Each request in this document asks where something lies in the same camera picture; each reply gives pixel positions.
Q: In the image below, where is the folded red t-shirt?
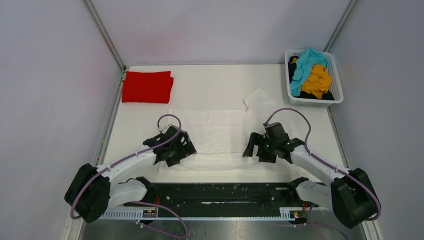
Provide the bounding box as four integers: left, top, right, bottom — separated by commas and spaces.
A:
121, 71, 174, 104

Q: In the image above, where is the white t-shirt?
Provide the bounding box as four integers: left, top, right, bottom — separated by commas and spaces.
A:
159, 88, 305, 175

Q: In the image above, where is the white plastic laundry basket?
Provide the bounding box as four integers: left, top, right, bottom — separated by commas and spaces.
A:
285, 48, 344, 108

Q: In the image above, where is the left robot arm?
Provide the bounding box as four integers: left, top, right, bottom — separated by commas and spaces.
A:
64, 124, 197, 223

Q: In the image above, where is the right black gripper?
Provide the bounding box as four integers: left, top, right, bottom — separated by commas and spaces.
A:
242, 132, 278, 164

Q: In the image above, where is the black t-shirt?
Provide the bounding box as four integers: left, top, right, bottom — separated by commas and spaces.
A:
287, 55, 335, 101

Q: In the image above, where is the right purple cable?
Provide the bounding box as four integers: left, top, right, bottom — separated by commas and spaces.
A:
263, 107, 382, 240

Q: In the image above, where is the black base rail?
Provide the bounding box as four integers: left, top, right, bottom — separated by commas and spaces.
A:
100, 180, 311, 221

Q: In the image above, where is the teal t-shirt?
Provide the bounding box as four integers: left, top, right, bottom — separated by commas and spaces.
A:
289, 47, 329, 97

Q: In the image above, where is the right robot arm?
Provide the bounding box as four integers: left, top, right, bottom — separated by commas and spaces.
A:
242, 122, 381, 229

